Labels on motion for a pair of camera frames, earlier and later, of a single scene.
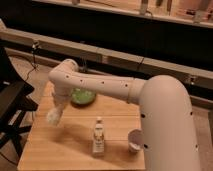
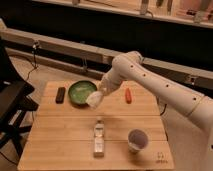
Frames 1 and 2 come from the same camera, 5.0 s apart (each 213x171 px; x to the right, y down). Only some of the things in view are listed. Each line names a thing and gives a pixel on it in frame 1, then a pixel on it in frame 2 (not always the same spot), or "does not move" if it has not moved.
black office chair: (15, 101) does not move
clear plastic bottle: (98, 138) does not move
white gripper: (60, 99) → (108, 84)
